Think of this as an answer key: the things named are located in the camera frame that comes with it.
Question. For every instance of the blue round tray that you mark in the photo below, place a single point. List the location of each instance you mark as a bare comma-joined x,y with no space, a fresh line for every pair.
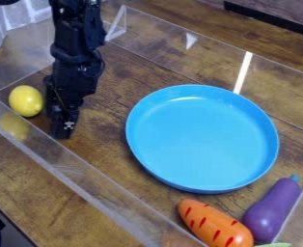
202,139

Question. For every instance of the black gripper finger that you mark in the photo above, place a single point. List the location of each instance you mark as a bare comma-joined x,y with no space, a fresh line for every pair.
63,122
50,101

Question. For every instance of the white patterned curtain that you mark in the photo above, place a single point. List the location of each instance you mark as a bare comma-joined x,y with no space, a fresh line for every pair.
19,13

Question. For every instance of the yellow lemon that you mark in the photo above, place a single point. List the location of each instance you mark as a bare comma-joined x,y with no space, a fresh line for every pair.
26,101

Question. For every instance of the clear acrylic enclosure wall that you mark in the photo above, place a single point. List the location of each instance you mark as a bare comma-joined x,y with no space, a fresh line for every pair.
77,192

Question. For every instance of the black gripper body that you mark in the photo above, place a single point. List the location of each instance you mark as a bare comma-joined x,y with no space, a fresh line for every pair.
79,35

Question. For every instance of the purple toy eggplant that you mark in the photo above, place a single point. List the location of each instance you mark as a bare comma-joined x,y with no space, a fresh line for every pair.
265,215

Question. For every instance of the orange toy carrot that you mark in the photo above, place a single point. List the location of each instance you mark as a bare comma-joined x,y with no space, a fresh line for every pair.
217,229

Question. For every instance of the green toy vegetable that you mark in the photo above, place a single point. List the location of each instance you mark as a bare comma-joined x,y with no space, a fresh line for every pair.
278,244

